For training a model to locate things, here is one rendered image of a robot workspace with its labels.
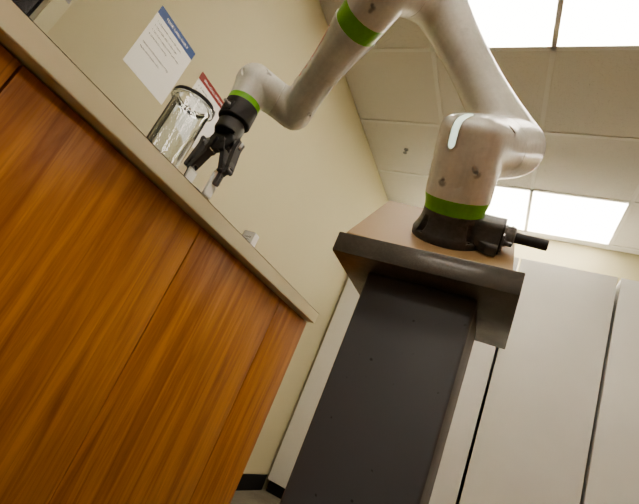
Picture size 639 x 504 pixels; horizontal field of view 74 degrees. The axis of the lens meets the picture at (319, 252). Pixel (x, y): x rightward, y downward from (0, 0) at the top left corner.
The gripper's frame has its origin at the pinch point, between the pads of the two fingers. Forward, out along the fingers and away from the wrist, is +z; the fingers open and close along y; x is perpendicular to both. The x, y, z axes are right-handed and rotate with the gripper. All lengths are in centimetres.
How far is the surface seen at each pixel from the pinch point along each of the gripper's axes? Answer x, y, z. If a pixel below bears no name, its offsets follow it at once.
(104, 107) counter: -37.7, 14.5, 9.0
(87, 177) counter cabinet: -31.8, 11.5, 18.9
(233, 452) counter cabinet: 53, 11, 59
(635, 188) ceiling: 203, 124, -160
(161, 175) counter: -22.1, 14.5, 10.9
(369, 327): -1, 56, 22
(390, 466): -1, 66, 42
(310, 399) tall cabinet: 239, -48, 35
